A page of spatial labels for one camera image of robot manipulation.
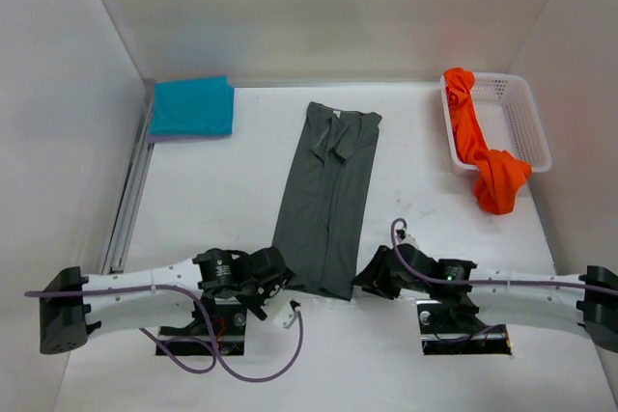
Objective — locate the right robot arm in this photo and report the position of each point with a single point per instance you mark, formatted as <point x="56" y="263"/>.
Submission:
<point x="581" y="304"/>

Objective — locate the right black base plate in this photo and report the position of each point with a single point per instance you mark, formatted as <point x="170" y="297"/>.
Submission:
<point x="447" y="331"/>

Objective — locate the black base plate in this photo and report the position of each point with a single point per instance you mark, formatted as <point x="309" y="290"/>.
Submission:
<point x="447" y="331"/>
<point x="228" y="320"/>

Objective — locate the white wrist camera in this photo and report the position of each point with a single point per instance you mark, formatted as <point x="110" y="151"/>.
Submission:
<point x="406" y="238"/>
<point x="283" y="312"/>

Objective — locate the white plastic bin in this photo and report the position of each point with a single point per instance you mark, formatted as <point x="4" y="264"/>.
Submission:
<point x="507" y="114"/>

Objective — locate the teal t shirt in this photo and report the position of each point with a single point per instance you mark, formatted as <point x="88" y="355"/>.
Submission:
<point x="193" y="108"/>

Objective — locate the grey t shirt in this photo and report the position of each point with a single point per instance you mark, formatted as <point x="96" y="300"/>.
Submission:
<point x="321" y="215"/>

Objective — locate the orange t shirt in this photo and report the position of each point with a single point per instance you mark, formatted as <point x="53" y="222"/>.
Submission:
<point x="501" y="175"/>

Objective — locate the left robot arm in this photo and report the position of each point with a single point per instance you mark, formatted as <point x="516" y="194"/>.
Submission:
<point x="75" y="307"/>

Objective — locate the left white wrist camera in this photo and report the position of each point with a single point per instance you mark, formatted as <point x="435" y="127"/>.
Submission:
<point x="283" y="312"/>

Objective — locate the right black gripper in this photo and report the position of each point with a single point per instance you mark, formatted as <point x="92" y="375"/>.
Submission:
<point x="374" y="280"/>

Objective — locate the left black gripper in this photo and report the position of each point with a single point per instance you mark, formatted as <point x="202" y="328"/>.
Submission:
<point x="276" y="285"/>

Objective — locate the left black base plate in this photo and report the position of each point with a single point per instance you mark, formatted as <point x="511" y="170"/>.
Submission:
<point x="228" y="320"/>

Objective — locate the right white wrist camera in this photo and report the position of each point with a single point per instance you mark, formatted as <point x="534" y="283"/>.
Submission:
<point x="406" y="238"/>

